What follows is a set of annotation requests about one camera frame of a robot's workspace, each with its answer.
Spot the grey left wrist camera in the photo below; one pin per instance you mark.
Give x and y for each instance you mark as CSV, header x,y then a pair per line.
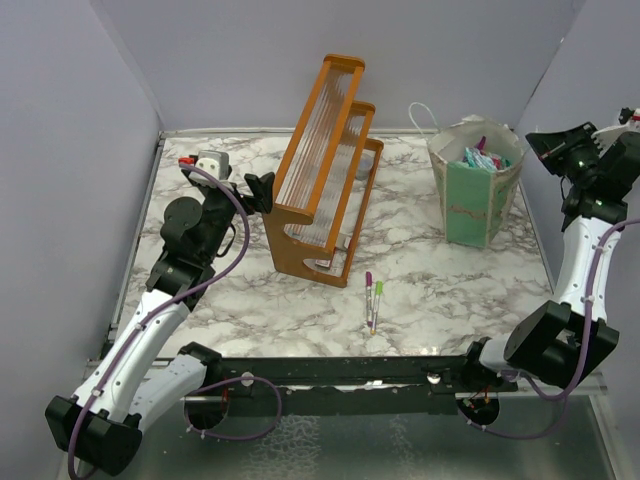
x,y
214,163

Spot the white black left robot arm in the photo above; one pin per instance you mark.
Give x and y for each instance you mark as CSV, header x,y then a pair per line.
x,y
102,423

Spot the green capped marker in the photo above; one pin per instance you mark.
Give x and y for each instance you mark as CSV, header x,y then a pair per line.
x,y
375,306

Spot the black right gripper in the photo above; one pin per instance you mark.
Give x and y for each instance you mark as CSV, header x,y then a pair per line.
x,y
552,147

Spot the green patterned paper bag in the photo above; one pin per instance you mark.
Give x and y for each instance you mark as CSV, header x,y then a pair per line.
x,y
474,203

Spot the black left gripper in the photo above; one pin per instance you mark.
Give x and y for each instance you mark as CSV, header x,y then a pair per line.
x,y
261,189

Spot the purple capped marker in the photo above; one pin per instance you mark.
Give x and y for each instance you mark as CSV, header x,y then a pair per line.
x,y
368,297

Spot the orange wooden tiered rack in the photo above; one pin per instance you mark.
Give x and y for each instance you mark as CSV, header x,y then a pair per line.
x,y
316,175

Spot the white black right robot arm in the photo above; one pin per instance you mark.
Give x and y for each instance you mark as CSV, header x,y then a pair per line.
x,y
568,336

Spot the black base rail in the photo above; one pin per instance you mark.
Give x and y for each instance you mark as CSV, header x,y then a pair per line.
x,y
330,386

